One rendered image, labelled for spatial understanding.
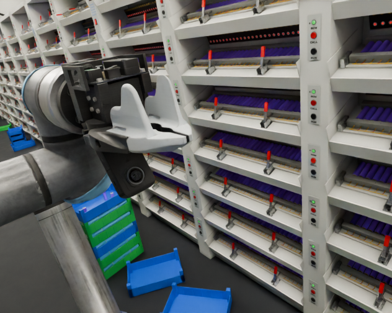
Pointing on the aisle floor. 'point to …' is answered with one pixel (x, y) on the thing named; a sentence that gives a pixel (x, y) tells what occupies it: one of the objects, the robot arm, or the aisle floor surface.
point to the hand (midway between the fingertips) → (180, 145)
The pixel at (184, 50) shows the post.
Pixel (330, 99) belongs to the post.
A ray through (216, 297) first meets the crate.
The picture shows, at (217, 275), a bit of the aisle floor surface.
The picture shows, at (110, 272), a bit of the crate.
